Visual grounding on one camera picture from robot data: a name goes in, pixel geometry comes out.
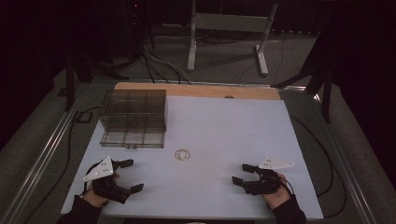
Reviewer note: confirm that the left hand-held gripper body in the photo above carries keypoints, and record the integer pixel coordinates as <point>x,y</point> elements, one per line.
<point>107,186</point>

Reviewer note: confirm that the white metal stand frame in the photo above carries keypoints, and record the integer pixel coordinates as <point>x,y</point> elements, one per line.
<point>230,22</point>

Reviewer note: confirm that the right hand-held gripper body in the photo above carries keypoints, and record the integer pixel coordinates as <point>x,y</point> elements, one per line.
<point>264,182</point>

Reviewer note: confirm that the black tripod stand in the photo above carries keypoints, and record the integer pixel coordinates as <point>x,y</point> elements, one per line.
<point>317,74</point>
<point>84,67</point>

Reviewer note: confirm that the smoky clear compartment box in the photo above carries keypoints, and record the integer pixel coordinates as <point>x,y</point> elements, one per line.
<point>134,118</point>

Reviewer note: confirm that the white table mat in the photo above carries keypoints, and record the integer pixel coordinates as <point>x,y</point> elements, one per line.
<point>218,130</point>

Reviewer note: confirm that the person's left hand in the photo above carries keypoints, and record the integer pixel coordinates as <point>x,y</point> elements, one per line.
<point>95,199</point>

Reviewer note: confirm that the aluminium rail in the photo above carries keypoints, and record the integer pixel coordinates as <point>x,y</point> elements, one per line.
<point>43,155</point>
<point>345,161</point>

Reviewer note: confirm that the person's right hand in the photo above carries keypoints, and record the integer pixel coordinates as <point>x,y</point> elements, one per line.
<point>277,197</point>

